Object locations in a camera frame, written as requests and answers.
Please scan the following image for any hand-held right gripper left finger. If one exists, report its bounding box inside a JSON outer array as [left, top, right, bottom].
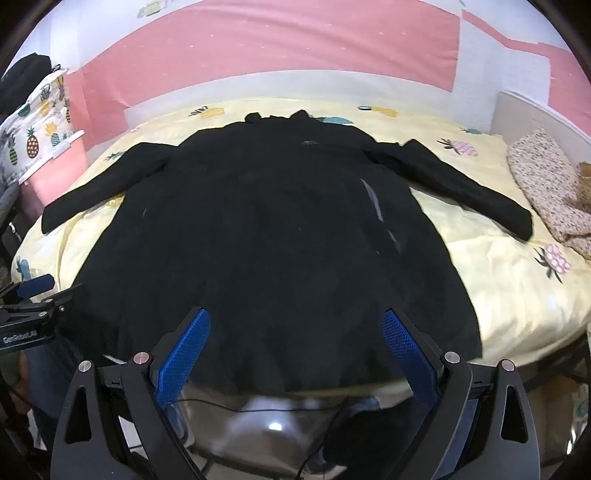
[[50, 307, 212, 480]]

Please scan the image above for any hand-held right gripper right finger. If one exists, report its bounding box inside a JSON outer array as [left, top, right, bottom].
[[382, 308, 542, 480]]

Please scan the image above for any brown plush toy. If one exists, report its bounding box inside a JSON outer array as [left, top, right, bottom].
[[575, 161, 591, 209]]

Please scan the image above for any black jacket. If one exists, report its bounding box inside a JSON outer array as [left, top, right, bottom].
[[41, 110, 534, 393]]

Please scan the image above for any floral speckled blanket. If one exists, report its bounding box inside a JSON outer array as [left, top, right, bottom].
[[507, 129, 591, 261]]

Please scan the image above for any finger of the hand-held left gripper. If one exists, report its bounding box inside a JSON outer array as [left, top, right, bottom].
[[25, 284, 86, 320], [0, 274, 56, 304]]

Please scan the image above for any beige headboard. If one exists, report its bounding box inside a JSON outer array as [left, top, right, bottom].
[[492, 91, 591, 153]]

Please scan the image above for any yellow pineapple print bedsheet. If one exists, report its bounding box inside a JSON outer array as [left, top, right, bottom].
[[11, 97, 591, 402]]

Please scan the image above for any black bag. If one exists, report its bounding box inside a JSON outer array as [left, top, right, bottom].
[[0, 53, 54, 121]]

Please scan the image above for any white pineapple print cloth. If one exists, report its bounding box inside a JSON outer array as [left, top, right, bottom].
[[0, 69, 86, 186]]

